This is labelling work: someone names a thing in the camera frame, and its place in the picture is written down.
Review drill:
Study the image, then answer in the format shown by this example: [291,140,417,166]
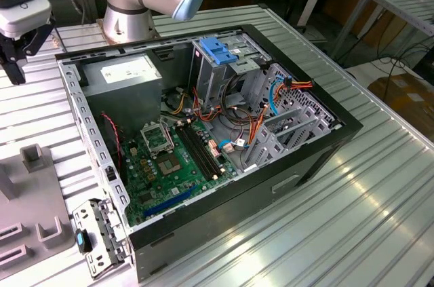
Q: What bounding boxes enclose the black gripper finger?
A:
[0,20,57,86]

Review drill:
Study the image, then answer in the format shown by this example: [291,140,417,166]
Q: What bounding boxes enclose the orange disk power wire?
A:
[248,76,315,145]

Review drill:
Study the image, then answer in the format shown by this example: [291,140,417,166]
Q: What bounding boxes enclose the metal disk bay cage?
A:
[242,62,342,172]

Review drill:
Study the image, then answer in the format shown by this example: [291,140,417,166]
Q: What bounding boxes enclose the grey power supply unit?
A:
[81,53,163,138]

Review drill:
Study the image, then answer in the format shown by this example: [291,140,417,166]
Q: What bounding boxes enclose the black case fan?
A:
[100,113,127,179]

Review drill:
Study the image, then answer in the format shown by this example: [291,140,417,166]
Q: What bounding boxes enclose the grey parts rack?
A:
[0,143,77,281]

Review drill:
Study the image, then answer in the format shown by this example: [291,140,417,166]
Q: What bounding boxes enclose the metal optical drive cage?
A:
[187,33,273,115]

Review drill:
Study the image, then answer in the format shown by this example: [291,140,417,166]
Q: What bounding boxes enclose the CPU socket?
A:
[154,151,186,178]

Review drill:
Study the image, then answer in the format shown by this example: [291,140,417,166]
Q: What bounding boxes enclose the black RAM slot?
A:
[178,123,218,180]
[174,124,214,182]
[189,119,226,174]
[184,121,222,176]

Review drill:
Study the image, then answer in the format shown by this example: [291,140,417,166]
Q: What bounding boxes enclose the green motherboard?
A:
[120,119,238,227]

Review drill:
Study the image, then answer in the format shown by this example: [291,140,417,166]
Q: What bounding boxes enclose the black latch blue stripe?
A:
[74,228,93,254]

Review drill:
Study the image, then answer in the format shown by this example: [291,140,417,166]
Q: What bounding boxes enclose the blue expansion slot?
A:
[142,183,198,218]

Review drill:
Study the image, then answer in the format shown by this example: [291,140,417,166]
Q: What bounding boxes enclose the black open PC case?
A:
[54,23,364,284]

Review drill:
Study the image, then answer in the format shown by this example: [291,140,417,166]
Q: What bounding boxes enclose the metal slatted side table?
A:
[330,0,434,60]

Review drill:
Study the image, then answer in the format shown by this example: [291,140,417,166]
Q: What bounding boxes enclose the large cardboard box with label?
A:
[368,75,434,132]

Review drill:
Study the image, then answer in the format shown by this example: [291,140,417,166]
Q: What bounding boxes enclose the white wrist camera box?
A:
[0,0,54,39]

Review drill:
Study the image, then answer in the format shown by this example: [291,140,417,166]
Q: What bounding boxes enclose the red black fan wire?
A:
[100,113,123,174]

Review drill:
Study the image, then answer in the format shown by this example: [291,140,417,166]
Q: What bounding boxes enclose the metal socket cover frame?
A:
[140,121,176,157]

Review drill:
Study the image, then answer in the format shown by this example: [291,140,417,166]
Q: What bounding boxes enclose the yellow black power wire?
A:
[168,92,191,115]

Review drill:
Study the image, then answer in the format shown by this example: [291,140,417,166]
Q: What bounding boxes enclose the blue plastic drive bracket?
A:
[199,37,232,66]

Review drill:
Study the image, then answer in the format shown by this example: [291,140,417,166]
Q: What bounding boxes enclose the grey metal card bracket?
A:
[72,197,134,280]

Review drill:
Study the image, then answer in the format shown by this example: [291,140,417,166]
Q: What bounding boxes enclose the red orange wire bundle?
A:
[191,87,226,122]

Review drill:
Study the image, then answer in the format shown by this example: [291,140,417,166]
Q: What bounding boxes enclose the black cable loop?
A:
[220,73,260,127]

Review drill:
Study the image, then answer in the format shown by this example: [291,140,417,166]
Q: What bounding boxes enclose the light blue short wire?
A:
[218,138,247,154]

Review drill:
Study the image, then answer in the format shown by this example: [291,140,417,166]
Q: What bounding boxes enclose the blue data wire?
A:
[268,75,289,117]

